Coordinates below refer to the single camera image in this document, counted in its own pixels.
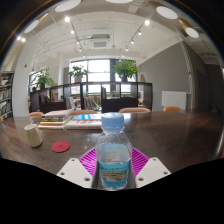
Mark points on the potted green plant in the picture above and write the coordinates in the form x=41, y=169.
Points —
x=44, y=80

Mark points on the low dark shelf unit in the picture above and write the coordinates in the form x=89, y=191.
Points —
x=116, y=104

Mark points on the group of ceiling spotlights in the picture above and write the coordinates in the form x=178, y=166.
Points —
x=67, y=19

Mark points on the white wall panel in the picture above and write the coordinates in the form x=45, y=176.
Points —
x=174, y=100

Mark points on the dark-spined book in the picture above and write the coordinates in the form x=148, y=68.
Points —
x=53, y=119

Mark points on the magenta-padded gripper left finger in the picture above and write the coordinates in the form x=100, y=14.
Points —
x=75, y=171

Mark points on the yellow-spined book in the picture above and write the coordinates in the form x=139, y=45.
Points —
x=51, y=123

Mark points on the green plant in dark pot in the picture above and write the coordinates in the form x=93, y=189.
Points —
x=125, y=69

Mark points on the cream ceramic cup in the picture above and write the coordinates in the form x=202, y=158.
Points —
x=33, y=136

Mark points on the flat round red coaster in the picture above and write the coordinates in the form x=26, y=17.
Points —
x=61, y=146

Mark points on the white book with red lettering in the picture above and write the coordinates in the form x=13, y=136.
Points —
x=83, y=124

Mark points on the white book with red spine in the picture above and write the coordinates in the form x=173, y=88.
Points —
x=50, y=127

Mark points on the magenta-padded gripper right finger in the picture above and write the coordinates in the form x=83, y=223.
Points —
x=151, y=170

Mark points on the tall bookshelf with books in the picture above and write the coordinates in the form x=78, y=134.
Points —
x=6, y=96

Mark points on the round white ceiling panels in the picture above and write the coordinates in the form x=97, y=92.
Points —
x=166, y=12

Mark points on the white-covered book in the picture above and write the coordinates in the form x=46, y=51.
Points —
x=57, y=113

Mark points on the green plant in white pot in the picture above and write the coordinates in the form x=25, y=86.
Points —
x=78, y=72

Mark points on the blue-covered book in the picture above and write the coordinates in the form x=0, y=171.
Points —
x=87, y=117

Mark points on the clear water bottle blue cap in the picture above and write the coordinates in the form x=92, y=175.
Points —
x=113, y=150

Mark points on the ceiling air conditioner unit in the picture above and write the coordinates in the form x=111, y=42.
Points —
x=100, y=41

